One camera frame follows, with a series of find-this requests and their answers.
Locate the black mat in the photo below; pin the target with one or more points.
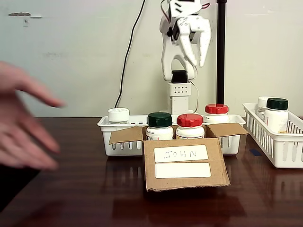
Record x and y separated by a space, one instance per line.
11 182

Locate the blue tape mark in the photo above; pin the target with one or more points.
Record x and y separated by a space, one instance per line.
256 152

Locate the white plastic basket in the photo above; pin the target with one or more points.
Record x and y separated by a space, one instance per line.
281 164
105 140

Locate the black vertical pole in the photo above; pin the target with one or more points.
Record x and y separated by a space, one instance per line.
221 52

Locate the person's bare hand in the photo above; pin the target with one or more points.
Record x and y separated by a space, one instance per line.
16 118

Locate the open cardboard box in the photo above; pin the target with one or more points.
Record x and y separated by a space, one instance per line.
185 185

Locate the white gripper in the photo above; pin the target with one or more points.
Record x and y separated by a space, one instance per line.
189 29

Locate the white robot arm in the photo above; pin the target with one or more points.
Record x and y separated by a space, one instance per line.
168 59

